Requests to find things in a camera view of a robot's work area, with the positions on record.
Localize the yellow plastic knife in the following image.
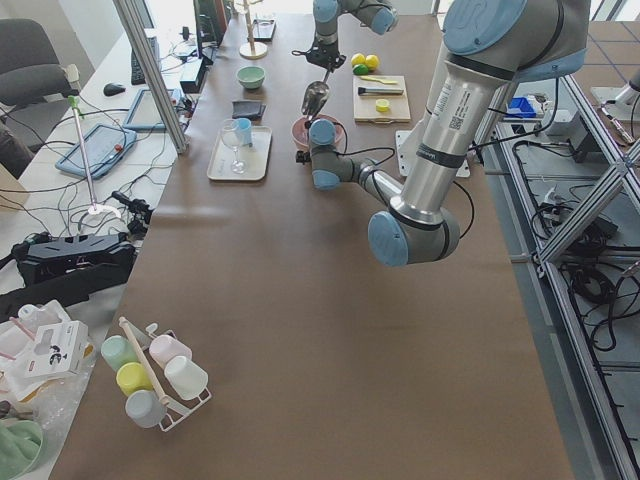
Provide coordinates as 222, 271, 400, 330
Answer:
359, 75, 398, 85

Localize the green lime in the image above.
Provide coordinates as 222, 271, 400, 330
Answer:
352, 64, 370, 76

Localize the yellow lemon lower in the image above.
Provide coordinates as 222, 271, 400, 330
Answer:
364, 54, 380, 72

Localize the clear ice cubes pile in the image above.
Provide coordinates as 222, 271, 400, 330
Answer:
292, 118, 309, 145

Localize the black computer mouse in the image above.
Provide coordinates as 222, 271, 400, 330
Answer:
103, 83, 126, 97

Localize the black monitor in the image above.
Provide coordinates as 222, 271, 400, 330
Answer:
193, 0, 228, 65

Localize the aluminium frame post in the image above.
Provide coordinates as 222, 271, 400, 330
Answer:
113, 0, 188, 154

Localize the yellow lemon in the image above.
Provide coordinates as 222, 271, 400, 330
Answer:
351, 53, 366, 67
364, 54, 380, 72

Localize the steel muddler black tip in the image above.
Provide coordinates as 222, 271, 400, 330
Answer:
357, 86, 404, 96

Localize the clear wine glass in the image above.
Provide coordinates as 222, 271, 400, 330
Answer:
221, 119, 245, 174

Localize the grey cup on rack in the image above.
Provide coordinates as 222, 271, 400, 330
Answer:
125, 390, 167, 428

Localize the light blue cup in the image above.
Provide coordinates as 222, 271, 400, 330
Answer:
236, 117, 253, 146

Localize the white product box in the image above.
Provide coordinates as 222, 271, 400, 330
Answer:
24, 321, 88, 379

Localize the wooden cup tree stand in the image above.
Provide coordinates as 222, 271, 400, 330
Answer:
233, 0, 268, 60

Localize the pink bowl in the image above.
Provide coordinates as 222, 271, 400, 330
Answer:
291, 114, 345, 151

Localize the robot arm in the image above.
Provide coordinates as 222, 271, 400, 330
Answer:
292, 0, 398, 73
302, 1, 590, 266

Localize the yellow cup on rack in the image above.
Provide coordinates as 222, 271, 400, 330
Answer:
116, 362, 153, 397

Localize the blue teach pendant near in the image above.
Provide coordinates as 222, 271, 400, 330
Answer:
55, 124, 137, 179

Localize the bamboo cutting board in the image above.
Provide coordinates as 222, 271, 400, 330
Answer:
353, 75, 411, 123

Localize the blue teach pendant far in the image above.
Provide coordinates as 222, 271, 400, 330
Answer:
123, 89, 166, 133

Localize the blue parts bin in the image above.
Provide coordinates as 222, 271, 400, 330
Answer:
507, 96, 543, 118

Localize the steel ice scoop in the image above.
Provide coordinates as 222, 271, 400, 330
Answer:
301, 69, 331, 121

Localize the yellow lemon upper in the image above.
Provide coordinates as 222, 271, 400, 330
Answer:
351, 53, 366, 67

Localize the white wire cup rack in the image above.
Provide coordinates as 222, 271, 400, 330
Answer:
118, 316, 214, 433

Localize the black office chair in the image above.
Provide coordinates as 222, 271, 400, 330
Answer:
1, 18, 78, 152

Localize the pink cup on rack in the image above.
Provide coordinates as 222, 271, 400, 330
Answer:
149, 334, 192, 368

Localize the black device case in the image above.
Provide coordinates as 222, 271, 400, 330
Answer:
12, 232, 136, 286

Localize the grey folded cloth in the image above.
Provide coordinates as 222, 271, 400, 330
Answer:
231, 100, 266, 121

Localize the black glass rack tray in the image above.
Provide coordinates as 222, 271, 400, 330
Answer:
252, 19, 276, 42

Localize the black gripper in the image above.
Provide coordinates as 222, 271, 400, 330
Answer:
295, 150, 311, 163
291, 42, 346, 71

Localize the green cup on rack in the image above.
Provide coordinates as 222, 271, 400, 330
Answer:
100, 335, 138, 372

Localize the blue teach pendant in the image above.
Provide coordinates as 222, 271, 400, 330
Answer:
123, 89, 166, 133
55, 124, 137, 179

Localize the white cup on rack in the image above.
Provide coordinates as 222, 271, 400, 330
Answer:
164, 355, 209, 400

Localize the cream rabbit tray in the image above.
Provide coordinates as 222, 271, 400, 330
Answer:
206, 124, 274, 183

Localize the green bowl off table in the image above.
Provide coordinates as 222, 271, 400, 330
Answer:
1, 419, 44, 479

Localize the green bowl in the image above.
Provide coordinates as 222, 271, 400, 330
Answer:
236, 65, 266, 90

